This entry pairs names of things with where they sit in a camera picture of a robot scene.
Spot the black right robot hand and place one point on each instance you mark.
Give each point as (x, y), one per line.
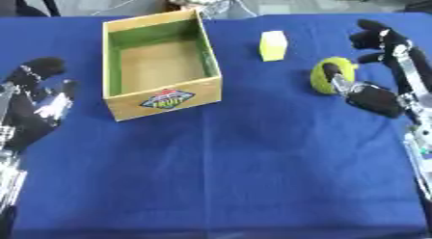
(378, 100)

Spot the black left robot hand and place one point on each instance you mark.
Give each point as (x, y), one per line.
(25, 120)

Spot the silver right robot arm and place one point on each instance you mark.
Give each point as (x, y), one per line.
(421, 143)

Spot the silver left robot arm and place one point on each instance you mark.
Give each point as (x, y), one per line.
(8, 178)

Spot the tan cardboard box green inside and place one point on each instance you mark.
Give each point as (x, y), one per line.
(160, 64)

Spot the yellow rectangular block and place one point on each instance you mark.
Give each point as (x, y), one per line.
(273, 45)

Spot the black chair leg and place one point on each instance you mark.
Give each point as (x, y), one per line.
(49, 3)

